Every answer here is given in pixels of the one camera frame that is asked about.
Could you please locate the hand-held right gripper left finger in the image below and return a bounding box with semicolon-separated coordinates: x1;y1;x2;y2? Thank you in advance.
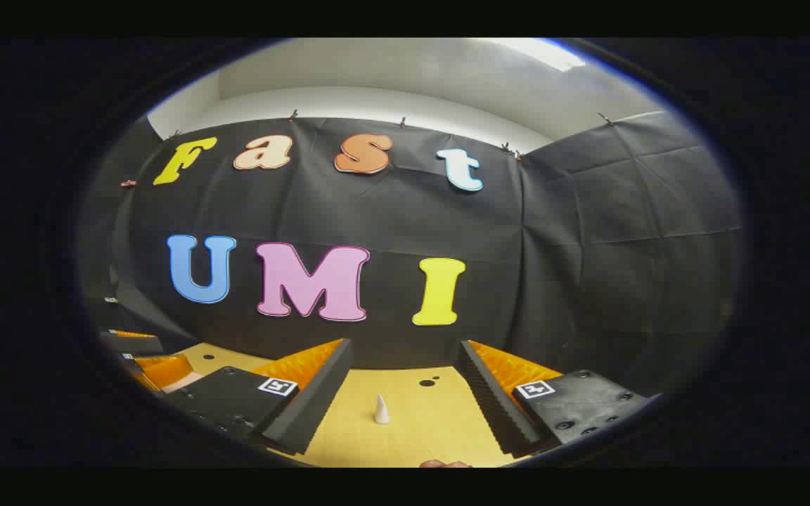
165;338;354;456

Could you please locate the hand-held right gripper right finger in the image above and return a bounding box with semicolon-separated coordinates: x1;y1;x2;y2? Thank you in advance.
455;339;662;458

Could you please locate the black backdrop cloth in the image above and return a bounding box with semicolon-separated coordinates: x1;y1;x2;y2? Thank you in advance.
78;111;743;394

